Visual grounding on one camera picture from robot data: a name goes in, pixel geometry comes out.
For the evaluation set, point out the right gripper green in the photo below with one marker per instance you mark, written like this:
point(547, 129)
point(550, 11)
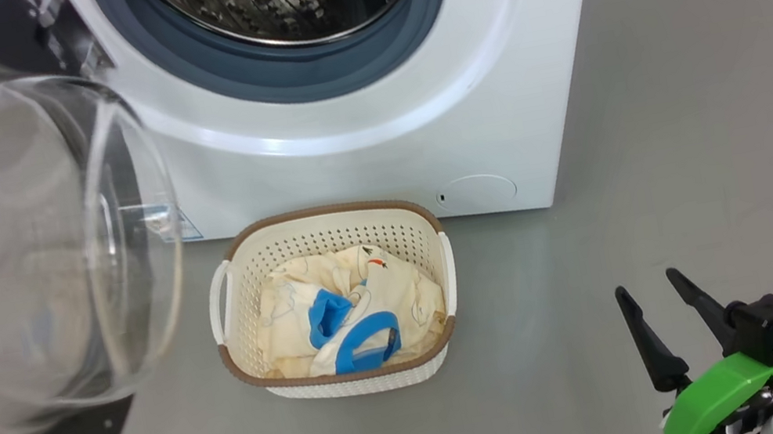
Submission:
point(712, 394)

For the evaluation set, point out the white front-load washing machine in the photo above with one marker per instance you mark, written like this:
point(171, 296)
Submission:
point(346, 168)

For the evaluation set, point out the metal door hinge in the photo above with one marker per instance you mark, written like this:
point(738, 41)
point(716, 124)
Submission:
point(73, 41)

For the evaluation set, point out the cream perforated laundry basket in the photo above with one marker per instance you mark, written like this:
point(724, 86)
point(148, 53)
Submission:
point(352, 382)

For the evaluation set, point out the blue energy label sticker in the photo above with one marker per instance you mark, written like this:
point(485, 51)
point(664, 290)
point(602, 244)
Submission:
point(190, 228)

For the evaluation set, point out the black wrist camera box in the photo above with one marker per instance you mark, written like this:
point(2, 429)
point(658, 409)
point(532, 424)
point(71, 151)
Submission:
point(767, 325)

